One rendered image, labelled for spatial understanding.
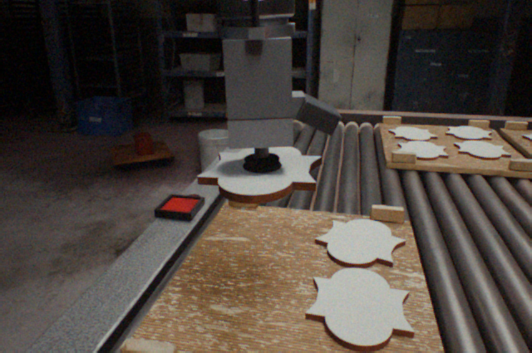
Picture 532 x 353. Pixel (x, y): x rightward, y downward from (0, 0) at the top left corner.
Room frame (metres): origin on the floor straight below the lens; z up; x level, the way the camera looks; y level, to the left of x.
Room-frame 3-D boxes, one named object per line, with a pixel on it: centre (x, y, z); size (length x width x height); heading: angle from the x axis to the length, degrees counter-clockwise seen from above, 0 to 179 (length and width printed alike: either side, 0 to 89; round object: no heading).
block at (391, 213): (0.67, -0.22, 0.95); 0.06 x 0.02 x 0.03; 78
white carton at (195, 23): (5.30, 0.73, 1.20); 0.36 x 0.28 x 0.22; 73
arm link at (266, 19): (0.42, 0.01, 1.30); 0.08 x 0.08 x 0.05
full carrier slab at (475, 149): (1.14, -0.52, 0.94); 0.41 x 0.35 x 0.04; 168
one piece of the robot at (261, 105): (0.42, -0.02, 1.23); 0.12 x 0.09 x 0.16; 91
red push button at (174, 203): (0.75, 0.17, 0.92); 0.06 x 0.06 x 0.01; 78
